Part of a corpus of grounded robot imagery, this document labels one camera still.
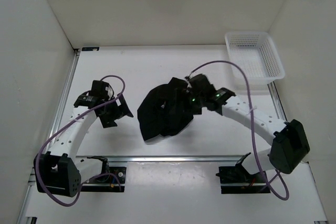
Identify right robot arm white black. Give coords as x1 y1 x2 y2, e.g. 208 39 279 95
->
186 74 310 183

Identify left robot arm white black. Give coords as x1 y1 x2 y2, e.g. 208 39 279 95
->
34 79 133 200

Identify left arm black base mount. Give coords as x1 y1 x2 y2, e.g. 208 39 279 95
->
75 156 127 193

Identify aluminium front rail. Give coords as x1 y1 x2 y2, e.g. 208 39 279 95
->
67 154 293 164

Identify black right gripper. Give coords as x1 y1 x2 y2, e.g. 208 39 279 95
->
170 88 206 115

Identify white perforated plastic basket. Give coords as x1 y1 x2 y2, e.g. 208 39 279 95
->
225 31 285 88

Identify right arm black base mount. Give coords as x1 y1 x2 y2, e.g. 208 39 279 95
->
216 152 270 194

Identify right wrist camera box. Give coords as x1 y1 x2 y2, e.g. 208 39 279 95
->
188 74 216 97

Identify aluminium rail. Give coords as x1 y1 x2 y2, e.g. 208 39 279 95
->
267 82 287 121
16 48 81 223
67 154 293 164

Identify aluminium right side rail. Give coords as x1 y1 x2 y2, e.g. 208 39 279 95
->
267 82 287 121

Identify aluminium left side rail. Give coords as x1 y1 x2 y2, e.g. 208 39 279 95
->
16 48 81 223

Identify black shorts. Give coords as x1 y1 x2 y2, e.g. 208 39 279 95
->
137 77 194 142

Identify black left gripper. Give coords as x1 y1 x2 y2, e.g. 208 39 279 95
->
99 93 133 128

